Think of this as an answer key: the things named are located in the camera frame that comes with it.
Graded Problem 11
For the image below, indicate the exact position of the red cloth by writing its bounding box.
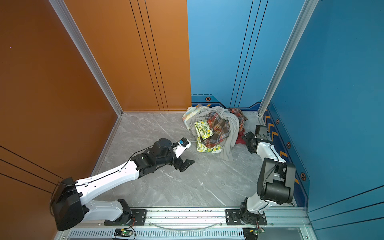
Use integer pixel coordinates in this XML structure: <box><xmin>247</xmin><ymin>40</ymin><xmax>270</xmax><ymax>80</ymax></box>
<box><xmin>236</xmin><ymin>129</ymin><xmax>246</xmax><ymax>145</ymax></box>

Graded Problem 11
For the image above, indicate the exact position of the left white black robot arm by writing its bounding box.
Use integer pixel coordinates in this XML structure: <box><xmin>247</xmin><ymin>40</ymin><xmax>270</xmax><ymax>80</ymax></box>
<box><xmin>50</xmin><ymin>138</ymin><xmax>195</xmax><ymax>231</ymax></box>

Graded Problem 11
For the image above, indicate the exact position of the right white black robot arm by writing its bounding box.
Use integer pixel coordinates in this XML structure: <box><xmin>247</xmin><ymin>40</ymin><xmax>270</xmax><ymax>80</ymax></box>
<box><xmin>239</xmin><ymin>132</ymin><xmax>296</xmax><ymax>225</ymax></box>

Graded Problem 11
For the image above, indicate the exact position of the plaid cloth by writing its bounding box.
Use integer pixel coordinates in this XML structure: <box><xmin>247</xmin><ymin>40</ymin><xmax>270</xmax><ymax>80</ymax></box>
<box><xmin>207</xmin><ymin>108</ymin><xmax>248</xmax><ymax>147</ymax></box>

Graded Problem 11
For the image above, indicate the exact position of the yellow green floral cloth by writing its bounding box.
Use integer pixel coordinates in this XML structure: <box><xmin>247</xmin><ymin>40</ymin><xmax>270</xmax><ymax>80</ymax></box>
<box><xmin>195</xmin><ymin>120</ymin><xmax>222</xmax><ymax>154</ymax></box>

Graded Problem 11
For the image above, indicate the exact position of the grey cloth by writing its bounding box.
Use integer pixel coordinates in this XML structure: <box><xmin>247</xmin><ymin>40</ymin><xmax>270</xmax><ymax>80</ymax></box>
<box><xmin>187</xmin><ymin>107</ymin><xmax>239</xmax><ymax>161</ymax></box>

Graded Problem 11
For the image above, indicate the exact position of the pastel striped cloth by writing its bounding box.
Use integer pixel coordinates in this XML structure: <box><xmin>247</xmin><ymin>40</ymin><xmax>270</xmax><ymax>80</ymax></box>
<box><xmin>182</xmin><ymin>105</ymin><xmax>209</xmax><ymax>130</ymax></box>

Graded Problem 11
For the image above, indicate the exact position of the left green circuit board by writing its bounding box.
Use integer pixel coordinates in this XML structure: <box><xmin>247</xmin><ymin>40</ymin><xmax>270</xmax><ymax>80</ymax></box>
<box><xmin>114</xmin><ymin>228</ymin><xmax>135</xmax><ymax>240</ymax></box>

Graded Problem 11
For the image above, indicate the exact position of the right circuit board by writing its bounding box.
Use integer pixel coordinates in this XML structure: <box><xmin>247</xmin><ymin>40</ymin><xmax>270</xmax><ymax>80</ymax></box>
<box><xmin>243</xmin><ymin>228</ymin><xmax>265</xmax><ymax>240</ymax></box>

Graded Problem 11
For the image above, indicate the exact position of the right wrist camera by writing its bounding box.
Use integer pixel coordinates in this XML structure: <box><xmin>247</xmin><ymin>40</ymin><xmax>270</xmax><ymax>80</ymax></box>
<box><xmin>255</xmin><ymin>125</ymin><xmax>269</xmax><ymax>136</ymax></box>

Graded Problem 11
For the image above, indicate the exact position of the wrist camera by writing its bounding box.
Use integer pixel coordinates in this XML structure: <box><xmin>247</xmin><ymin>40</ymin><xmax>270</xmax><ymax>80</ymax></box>
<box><xmin>172</xmin><ymin>138</ymin><xmax>192</xmax><ymax>158</ymax></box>
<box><xmin>255</xmin><ymin>125</ymin><xmax>269</xmax><ymax>136</ymax></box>

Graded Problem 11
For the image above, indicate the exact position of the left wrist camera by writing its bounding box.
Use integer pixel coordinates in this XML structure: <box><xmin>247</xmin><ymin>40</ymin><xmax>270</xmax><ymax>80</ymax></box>
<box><xmin>172</xmin><ymin>138</ymin><xmax>192</xmax><ymax>158</ymax></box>

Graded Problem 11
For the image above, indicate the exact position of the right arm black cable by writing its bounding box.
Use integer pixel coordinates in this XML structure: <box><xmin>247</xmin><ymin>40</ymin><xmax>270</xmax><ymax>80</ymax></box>
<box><xmin>266</xmin><ymin>143</ymin><xmax>286</xmax><ymax>164</ymax></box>

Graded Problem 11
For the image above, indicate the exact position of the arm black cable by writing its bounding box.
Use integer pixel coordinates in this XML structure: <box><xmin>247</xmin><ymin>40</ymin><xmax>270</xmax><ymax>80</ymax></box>
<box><xmin>266</xmin><ymin>143</ymin><xmax>286</xmax><ymax>164</ymax></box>
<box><xmin>49</xmin><ymin>145</ymin><xmax>154</xmax><ymax>217</ymax></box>

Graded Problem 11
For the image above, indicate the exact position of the aluminium front rail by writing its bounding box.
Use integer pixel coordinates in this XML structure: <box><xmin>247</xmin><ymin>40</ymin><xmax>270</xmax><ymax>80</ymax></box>
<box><xmin>54</xmin><ymin>207</ymin><xmax>317</xmax><ymax>240</ymax></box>

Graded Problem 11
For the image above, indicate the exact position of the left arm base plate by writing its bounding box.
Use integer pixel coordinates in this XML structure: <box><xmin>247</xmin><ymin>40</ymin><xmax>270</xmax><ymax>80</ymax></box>
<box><xmin>104</xmin><ymin>209</ymin><xmax>147</xmax><ymax>227</ymax></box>

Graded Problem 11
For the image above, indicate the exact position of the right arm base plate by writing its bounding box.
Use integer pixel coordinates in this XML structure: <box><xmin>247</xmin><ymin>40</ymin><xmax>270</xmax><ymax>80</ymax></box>
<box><xmin>225</xmin><ymin>209</ymin><xmax>268</xmax><ymax>226</ymax></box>

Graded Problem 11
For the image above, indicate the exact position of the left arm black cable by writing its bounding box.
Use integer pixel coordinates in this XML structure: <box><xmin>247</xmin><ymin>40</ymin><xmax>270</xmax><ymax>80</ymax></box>
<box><xmin>49</xmin><ymin>145</ymin><xmax>154</xmax><ymax>217</ymax></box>

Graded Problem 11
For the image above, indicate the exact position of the right aluminium corner post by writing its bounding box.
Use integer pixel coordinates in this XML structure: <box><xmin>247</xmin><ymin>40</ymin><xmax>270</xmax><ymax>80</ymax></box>
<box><xmin>258</xmin><ymin>0</ymin><xmax>319</xmax><ymax>117</ymax></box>

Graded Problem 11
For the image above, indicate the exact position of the aluminium corner post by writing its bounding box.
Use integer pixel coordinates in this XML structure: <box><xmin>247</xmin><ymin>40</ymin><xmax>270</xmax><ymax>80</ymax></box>
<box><xmin>258</xmin><ymin>0</ymin><xmax>319</xmax><ymax>117</ymax></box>
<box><xmin>49</xmin><ymin>0</ymin><xmax>124</xmax><ymax>117</ymax></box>

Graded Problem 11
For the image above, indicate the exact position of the left aluminium corner post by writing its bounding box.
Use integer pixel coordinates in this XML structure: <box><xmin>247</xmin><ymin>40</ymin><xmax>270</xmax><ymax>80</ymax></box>
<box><xmin>49</xmin><ymin>0</ymin><xmax>124</xmax><ymax>117</ymax></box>

